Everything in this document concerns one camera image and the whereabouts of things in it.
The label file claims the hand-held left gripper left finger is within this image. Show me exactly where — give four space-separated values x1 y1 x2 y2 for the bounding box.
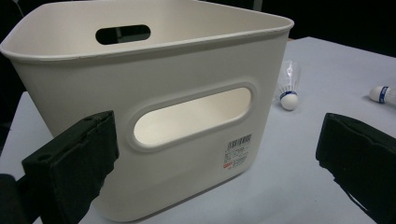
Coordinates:
21 110 120 224

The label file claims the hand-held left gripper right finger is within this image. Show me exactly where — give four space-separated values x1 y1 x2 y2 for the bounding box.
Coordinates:
315 112 396 224

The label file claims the white shuttlecock with blue band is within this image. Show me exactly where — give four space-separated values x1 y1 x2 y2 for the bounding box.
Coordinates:
275 60 303 111
369 85 396 105

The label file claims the white plastic storage basket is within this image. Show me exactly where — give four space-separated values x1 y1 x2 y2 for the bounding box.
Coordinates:
0 0 295 223

